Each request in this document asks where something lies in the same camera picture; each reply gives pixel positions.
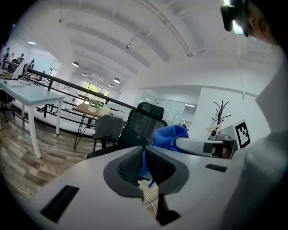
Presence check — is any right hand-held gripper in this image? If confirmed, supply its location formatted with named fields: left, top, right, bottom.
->
left=176, top=119, right=252, bottom=160

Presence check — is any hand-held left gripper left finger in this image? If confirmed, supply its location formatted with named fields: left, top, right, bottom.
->
left=103, top=145, right=145, bottom=201

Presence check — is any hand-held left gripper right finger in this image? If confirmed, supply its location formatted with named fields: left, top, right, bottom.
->
left=145, top=145, right=190, bottom=226

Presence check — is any blue cloth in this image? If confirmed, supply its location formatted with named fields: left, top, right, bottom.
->
left=138, top=124, right=189, bottom=188

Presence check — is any black mesh office chair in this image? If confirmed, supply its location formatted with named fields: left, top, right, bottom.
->
left=86, top=102, right=169, bottom=182

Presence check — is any black coat rack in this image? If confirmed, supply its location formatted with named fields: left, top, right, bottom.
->
left=211, top=100, right=232, bottom=127

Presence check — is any dark grey fabric chair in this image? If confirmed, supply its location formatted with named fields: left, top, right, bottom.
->
left=91, top=115, right=124, bottom=154

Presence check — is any potted plant in pale pot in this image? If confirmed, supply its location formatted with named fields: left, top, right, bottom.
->
left=87, top=100, right=102, bottom=114

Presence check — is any wooden table with hairpin legs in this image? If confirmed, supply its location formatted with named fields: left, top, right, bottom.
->
left=72, top=102, right=127, bottom=151

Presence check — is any large framed window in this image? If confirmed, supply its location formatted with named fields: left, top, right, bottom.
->
left=77, top=80, right=110, bottom=106

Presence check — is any black stair railing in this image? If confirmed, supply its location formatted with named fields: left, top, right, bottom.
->
left=21, top=67, right=138, bottom=128

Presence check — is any large white table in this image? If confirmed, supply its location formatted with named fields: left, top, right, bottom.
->
left=0, top=78, right=66, bottom=159

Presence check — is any person's head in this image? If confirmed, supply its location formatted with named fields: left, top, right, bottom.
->
left=242, top=0, right=280, bottom=46

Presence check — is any computer monitor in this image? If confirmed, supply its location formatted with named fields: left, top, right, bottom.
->
left=11, top=62, right=29, bottom=81

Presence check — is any black head-mounted camera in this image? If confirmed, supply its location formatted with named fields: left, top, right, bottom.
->
left=220, top=0, right=249, bottom=38

